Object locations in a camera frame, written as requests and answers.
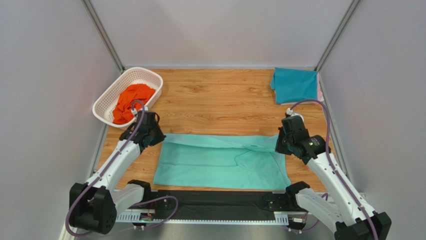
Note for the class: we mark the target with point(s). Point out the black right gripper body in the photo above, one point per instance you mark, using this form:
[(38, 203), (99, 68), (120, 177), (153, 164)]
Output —
[(292, 126)]

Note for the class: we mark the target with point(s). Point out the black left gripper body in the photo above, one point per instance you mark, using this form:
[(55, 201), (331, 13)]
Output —
[(157, 135)]

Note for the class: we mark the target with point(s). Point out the mint green t shirt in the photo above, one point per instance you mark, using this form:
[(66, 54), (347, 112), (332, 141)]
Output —
[(225, 162)]

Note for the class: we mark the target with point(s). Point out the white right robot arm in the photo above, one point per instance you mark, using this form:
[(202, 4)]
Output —
[(350, 217)]

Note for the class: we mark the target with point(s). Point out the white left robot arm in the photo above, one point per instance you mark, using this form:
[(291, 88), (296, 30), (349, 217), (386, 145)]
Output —
[(94, 205)]

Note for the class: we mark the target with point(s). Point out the orange t shirt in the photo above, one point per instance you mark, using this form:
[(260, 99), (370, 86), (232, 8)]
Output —
[(128, 99)]

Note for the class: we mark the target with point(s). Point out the folded teal t shirt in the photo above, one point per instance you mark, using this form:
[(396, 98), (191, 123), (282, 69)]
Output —
[(291, 85)]

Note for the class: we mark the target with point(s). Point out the white plastic laundry basket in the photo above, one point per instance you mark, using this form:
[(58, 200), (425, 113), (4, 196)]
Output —
[(106, 103)]

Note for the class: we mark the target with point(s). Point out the black base cloth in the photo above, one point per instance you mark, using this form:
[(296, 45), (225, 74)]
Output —
[(225, 205)]

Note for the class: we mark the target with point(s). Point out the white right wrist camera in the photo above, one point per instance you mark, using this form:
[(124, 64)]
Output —
[(292, 116)]

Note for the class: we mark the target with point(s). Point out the left aluminium corner post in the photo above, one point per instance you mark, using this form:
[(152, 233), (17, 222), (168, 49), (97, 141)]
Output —
[(92, 12)]

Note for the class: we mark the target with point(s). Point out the aluminium corner post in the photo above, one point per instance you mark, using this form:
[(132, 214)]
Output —
[(92, 12), (348, 15)]

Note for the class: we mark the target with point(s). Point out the right aluminium corner post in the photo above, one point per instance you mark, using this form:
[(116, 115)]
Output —
[(348, 15)]

